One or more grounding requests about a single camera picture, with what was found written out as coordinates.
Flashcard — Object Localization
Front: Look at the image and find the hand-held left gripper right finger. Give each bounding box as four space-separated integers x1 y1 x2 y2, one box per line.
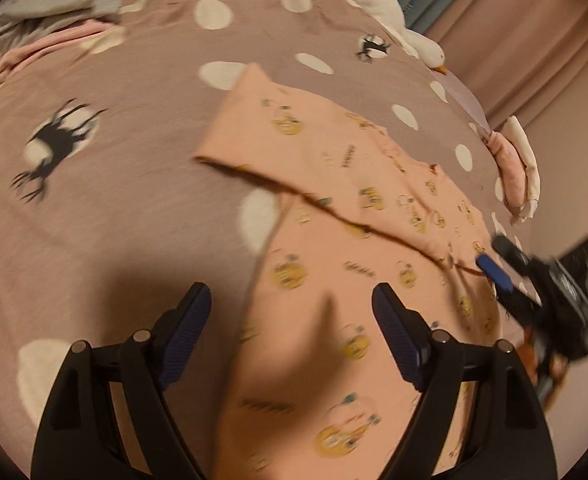
371 282 560 480

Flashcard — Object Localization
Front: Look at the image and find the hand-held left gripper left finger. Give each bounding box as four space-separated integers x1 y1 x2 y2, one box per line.
31 282 212 480

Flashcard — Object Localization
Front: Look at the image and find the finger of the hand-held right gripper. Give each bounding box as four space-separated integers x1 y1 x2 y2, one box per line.
492 236 539 279
475 254 542 318

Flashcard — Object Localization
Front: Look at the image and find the pink cartoon print garment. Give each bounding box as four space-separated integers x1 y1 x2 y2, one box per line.
194 62 505 480

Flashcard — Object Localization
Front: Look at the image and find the person's right hand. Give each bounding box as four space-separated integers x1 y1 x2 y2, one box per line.
521 327 545 367

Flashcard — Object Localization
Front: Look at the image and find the folded pink cloth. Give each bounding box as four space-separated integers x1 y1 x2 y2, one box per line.
486 130 526 211

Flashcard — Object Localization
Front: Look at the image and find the folded white cloth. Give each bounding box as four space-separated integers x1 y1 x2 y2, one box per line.
501 115 542 226

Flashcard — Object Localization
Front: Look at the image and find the mauve polka dot blanket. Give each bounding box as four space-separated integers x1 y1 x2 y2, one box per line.
0 0 540 480

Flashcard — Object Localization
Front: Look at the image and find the pink curtain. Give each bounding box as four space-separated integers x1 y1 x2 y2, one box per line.
424 0 588 131

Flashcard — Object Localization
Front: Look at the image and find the crumpled pink cloth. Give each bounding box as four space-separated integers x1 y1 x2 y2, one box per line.
0 17 124 78

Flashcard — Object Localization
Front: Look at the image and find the grey cloth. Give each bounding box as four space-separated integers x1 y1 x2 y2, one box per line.
4 0 122 23

